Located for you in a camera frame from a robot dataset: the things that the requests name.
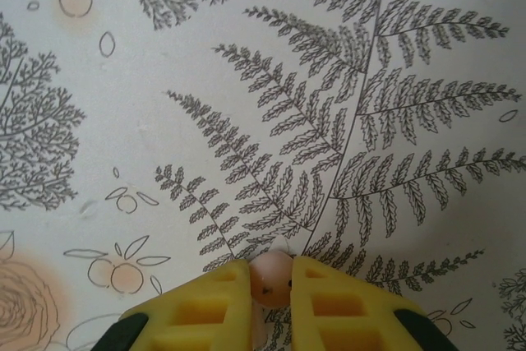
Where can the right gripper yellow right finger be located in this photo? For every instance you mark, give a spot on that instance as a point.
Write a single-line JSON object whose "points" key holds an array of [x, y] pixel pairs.
{"points": [[337, 314]]}

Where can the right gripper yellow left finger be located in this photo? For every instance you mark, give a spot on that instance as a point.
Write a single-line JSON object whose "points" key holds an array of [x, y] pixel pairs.
{"points": [[197, 310]]}

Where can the floral patterned table cover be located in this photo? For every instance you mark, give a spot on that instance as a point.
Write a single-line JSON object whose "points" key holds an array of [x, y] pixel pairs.
{"points": [[164, 121]]}

